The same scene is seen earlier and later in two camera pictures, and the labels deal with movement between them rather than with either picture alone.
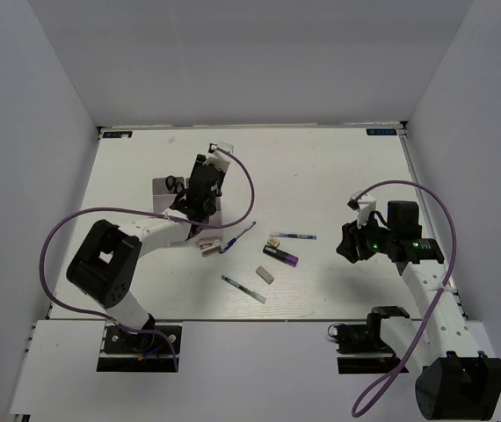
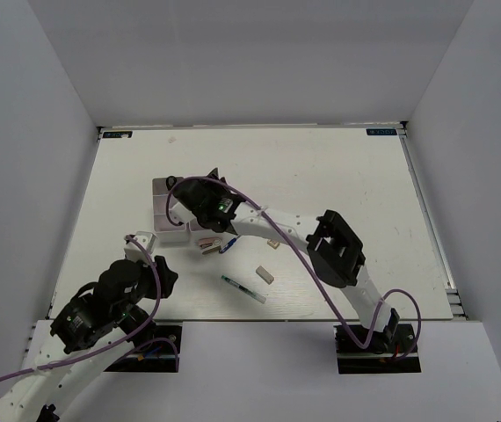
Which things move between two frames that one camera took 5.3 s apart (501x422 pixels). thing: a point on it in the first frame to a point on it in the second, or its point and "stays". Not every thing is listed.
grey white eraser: x=265 y=274 stays
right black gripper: x=352 y=236 to x=221 y=191
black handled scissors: x=177 y=187 stays
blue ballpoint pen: x=234 y=240 stays
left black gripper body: x=210 y=206 to x=148 y=286
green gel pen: x=247 y=291 stays
